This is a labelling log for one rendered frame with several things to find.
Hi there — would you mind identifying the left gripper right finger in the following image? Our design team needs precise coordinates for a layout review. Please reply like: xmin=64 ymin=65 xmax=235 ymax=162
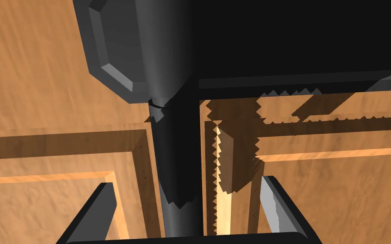
xmin=260 ymin=175 xmax=322 ymax=244

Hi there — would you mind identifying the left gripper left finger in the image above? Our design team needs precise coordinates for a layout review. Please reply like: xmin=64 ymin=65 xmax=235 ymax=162
xmin=56 ymin=182 xmax=118 ymax=244

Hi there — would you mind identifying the brown wooden door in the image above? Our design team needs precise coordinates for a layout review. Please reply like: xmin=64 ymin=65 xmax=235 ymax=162
xmin=0 ymin=0 xmax=391 ymax=244

